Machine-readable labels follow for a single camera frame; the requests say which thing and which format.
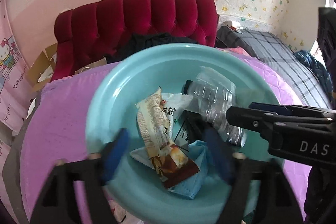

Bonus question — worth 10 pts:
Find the clear zip plastic bag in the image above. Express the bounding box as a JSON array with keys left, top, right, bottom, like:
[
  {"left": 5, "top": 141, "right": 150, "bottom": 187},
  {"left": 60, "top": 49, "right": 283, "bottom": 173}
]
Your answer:
[{"left": 183, "top": 66, "right": 236, "bottom": 124}]

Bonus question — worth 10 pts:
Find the green scouring pad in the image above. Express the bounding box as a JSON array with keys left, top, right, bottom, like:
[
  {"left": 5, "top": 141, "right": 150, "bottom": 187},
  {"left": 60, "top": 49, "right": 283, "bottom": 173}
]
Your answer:
[{"left": 172, "top": 79, "right": 208, "bottom": 148}]

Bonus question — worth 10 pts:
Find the brown beige snack bar wrapper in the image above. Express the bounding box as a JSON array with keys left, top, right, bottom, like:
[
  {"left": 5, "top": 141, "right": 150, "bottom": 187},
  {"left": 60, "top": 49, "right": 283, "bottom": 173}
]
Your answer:
[{"left": 137, "top": 87, "right": 199, "bottom": 189}]

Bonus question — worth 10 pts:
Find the blue face mask packet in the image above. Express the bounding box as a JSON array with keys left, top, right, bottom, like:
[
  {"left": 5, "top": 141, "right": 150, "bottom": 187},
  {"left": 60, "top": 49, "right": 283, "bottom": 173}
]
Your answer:
[{"left": 166, "top": 140, "right": 210, "bottom": 200}]

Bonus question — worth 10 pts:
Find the white noodle snack packet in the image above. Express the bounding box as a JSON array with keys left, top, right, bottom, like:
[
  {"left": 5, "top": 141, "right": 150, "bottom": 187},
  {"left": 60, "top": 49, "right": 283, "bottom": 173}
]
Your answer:
[{"left": 130, "top": 93, "right": 193, "bottom": 169}]

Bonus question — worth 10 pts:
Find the dark blue patterned cloth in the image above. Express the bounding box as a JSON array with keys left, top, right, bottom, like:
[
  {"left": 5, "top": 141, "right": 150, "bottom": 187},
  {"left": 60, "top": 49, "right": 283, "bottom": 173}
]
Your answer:
[{"left": 294, "top": 50, "right": 334, "bottom": 103}]

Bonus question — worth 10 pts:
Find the grey plaid mattress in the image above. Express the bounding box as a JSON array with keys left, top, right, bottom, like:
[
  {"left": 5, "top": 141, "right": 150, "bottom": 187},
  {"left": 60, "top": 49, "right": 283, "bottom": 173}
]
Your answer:
[{"left": 217, "top": 26, "right": 333, "bottom": 109}]

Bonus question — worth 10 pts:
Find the purple quilted table cover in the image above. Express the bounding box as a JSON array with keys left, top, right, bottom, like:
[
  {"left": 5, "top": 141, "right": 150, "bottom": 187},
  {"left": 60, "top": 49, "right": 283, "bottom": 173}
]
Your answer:
[{"left": 20, "top": 47, "right": 311, "bottom": 220}]

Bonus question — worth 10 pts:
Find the teal plastic basin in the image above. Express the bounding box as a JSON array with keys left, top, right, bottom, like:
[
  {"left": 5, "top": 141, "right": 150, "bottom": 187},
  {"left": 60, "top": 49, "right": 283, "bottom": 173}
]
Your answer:
[{"left": 85, "top": 43, "right": 278, "bottom": 223}]

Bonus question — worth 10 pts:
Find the pink hello kitty curtain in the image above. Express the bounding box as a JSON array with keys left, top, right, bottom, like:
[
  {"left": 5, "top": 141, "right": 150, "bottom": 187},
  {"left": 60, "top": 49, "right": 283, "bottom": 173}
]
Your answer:
[{"left": 1, "top": 0, "right": 31, "bottom": 223}]

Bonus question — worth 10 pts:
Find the black clothing on sofa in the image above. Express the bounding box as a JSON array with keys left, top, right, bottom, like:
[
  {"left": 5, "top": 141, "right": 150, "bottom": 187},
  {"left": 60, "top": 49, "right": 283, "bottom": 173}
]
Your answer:
[{"left": 104, "top": 33, "right": 198, "bottom": 63}]

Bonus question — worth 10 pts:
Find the cardboard box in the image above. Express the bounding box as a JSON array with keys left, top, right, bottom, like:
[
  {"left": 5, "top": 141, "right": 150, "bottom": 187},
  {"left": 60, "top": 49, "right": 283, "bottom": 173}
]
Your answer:
[{"left": 26, "top": 43, "right": 58, "bottom": 93}]

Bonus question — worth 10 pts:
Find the brown paper bag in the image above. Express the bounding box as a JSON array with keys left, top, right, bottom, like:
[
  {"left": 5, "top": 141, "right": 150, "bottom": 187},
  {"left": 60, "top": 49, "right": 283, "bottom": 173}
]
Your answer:
[{"left": 75, "top": 57, "right": 107, "bottom": 75}]

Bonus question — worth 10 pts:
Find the red velvet tufted sofa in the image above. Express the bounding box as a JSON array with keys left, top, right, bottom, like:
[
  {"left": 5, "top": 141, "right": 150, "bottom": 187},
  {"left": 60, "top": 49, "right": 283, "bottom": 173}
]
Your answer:
[{"left": 52, "top": 0, "right": 219, "bottom": 80}]

